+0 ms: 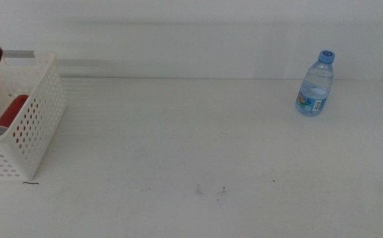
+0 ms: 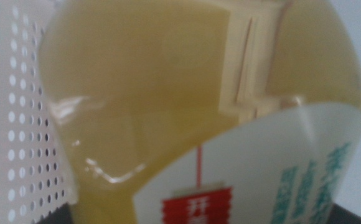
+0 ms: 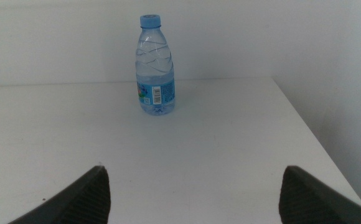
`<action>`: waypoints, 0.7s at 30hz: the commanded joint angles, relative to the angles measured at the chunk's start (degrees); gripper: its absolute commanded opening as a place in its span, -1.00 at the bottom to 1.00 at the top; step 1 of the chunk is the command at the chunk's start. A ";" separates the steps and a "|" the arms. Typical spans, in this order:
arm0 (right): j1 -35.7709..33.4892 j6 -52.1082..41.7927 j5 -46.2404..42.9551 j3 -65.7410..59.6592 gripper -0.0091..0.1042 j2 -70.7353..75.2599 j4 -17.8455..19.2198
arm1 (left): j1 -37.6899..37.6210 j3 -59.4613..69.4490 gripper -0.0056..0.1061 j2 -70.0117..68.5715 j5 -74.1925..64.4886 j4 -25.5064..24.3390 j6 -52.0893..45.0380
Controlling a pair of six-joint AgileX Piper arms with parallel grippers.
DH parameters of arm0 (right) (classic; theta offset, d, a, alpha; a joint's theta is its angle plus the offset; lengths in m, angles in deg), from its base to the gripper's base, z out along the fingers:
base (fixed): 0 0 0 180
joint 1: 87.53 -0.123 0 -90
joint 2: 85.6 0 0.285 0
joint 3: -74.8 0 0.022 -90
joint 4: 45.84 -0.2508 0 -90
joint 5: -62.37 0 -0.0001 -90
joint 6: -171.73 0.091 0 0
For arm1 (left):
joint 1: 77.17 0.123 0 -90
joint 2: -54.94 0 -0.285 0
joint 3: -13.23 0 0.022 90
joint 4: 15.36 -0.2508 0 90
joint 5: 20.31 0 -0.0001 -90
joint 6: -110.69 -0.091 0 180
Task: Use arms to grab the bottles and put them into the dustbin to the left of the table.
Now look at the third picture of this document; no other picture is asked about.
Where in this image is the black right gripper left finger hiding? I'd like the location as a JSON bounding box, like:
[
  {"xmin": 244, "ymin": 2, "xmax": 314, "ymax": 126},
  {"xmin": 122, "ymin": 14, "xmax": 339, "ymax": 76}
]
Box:
[{"xmin": 7, "ymin": 165, "xmax": 111, "ymax": 224}]

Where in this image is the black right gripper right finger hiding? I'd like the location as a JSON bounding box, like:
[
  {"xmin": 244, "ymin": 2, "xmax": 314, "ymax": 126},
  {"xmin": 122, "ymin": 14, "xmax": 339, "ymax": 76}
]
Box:
[{"xmin": 278, "ymin": 165, "xmax": 361, "ymax": 224}]

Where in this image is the clear water bottle blue cap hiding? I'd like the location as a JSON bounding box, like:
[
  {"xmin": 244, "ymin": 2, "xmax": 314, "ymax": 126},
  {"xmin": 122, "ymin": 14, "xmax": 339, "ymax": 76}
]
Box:
[{"xmin": 134, "ymin": 14, "xmax": 176, "ymax": 116}]

